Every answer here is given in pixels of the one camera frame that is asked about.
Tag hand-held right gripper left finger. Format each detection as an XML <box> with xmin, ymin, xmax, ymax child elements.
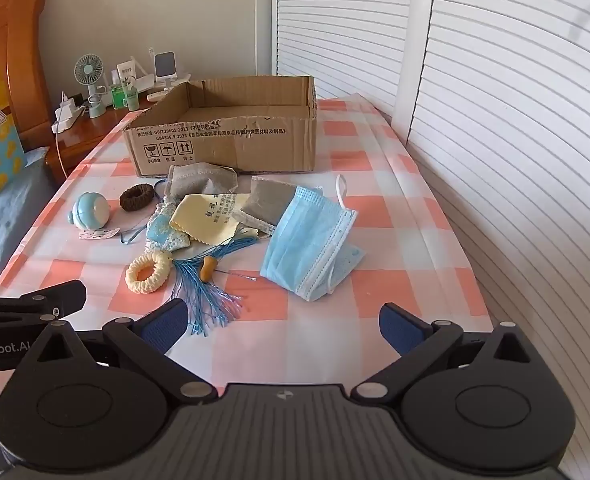
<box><xmin>14</xmin><ymin>298</ymin><xmax>218</xmax><ymax>406</ymax></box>

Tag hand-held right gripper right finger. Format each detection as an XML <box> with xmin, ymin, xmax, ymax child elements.
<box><xmin>350</xmin><ymin>302</ymin><xmax>552</xmax><ymax>406</ymax></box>

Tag cream scrunchie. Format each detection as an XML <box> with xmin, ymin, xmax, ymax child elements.
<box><xmin>125</xmin><ymin>252</ymin><xmax>172</xmax><ymax>293</ymax></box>

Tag white label tag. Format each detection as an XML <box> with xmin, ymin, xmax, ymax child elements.
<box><xmin>78</xmin><ymin>227</ymin><xmax>121</xmax><ymax>242</ymax></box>

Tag light blue round toy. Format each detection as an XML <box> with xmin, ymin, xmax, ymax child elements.
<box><xmin>67</xmin><ymin>191</ymin><xmax>111</xmax><ymax>231</ymax></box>

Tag blue face mask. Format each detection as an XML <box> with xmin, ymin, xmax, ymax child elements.
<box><xmin>259</xmin><ymin>174</ymin><xmax>366</xmax><ymax>303</ymax></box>

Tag grey cloth with white edge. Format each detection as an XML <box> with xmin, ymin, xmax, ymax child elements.
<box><xmin>231</xmin><ymin>175</ymin><xmax>306</xmax><ymax>237</ymax></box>

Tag brown cardboard box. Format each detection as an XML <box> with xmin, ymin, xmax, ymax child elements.
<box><xmin>122</xmin><ymin>75</ymin><xmax>318</xmax><ymax>177</ymax></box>

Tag grey blue bedsheet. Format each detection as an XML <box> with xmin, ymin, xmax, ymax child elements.
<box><xmin>0</xmin><ymin>147</ymin><xmax>61</xmax><ymax>297</ymax></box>

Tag blue floral sachet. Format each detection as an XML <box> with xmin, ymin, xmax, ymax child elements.
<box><xmin>145</xmin><ymin>199</ymin><xmax>194</xmax><ymax>253</ymax></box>

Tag yellow lens cloth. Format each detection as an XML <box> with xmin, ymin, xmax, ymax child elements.
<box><xmin>168</xmin><ymin>192</ymin><xmax>261</xmax><ymax>244</ymax></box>

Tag pink checkered tablecloth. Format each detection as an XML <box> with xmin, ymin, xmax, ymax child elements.
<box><xmin>0</xmin><ymin>94</ymin><xmax>494</xmax><ymax>402</ymax></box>

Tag brown scrunchie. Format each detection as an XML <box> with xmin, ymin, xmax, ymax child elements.
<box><xmin>119</xmin><ymin>184</ymin><xmax>157</xmax><ymax>211</ymax></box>

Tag grey fabric pouch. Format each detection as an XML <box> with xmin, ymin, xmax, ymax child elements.
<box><xmin>167</xmin><ymin>162</ymin><xmax>238</xmax><ymax>204</ymax></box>

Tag wooden nightstand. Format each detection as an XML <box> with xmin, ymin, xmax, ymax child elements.
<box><xmin>44</xmin><ymin>94</ymin><xmax>156</xmax><ymax>184</ymax></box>

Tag white louvered closet door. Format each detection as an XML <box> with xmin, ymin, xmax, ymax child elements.
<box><xmin>272</xmin><ymin>0</ymin><xmax>436</xmax><ymax>122</ymax></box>
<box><xmin>392</xmin><ymin>0</ymin><xmax>590</xmax><ymax>480</ymax></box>

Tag green sanitizer bottle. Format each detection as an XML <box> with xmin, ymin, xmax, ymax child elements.
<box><xmin>109</xmin><ymin>79</ymin><xmax>128</xmax><ymax>110</ymax></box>

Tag wooden bed headboard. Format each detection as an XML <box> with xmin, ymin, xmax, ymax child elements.
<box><xmin>0</xmin><ymin>0</ymin><xmax>51</xmax><ymax>149</ymax></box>

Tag small teal desk fan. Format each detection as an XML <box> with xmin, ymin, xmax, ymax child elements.
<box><xmin>73</xmin><ymin>53</ymin><xmax>108</xmax><ymax>119</ymax></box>

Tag white phone stand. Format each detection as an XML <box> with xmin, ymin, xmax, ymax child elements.
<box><xmin>152</xmin><ymin>48</ymin><xmax>178</xmax><ymax>92</ymax></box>

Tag blue string tassel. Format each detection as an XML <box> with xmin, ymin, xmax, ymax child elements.
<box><xmin>167</xmin><ymin>237</ymin><xmax>261</xmax><ymax>337</ymax></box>

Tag thin blue cord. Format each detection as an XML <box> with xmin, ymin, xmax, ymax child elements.
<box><xmin>119</xmin><ymin>177</ymin><xmax>174</xmax><ymax>245</ymax></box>

